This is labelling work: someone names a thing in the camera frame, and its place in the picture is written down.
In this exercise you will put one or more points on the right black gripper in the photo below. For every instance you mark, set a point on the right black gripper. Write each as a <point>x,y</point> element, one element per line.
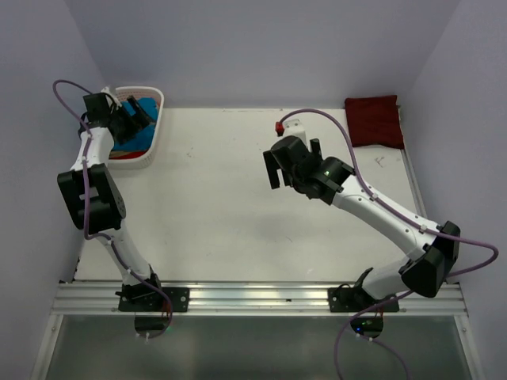
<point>272,166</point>

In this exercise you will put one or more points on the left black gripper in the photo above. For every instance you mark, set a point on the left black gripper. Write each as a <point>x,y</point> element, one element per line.
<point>135,123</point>

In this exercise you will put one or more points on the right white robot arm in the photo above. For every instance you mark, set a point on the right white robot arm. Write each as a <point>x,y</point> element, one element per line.
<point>430,249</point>

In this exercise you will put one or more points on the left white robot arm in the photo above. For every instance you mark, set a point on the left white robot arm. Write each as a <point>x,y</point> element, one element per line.
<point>94,201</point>

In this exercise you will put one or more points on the white plastic basket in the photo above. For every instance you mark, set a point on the white plastic basket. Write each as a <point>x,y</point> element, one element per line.
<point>152,150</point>

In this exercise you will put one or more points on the folded dark red shirt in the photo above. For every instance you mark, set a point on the folded dark red shirt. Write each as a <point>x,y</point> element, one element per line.
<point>374,121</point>

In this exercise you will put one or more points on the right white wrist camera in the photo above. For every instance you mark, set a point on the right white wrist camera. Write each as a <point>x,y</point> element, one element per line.
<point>291,127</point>

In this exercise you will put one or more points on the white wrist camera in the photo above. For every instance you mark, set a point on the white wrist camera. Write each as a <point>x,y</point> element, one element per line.
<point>291,127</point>
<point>111,95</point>

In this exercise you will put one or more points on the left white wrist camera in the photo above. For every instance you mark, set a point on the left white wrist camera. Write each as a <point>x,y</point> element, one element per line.
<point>111,95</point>

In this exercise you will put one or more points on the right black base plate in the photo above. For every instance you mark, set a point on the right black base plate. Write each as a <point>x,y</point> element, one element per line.
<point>346,299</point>

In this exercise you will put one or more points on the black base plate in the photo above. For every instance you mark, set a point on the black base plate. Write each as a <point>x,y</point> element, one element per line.
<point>176,300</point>
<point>346,299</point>

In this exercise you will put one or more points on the aluminium mounting rail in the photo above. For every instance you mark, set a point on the aluminium mounting rail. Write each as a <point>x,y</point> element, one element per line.
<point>257,299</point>

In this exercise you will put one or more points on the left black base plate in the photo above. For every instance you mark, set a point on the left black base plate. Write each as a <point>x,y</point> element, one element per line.
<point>176,300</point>

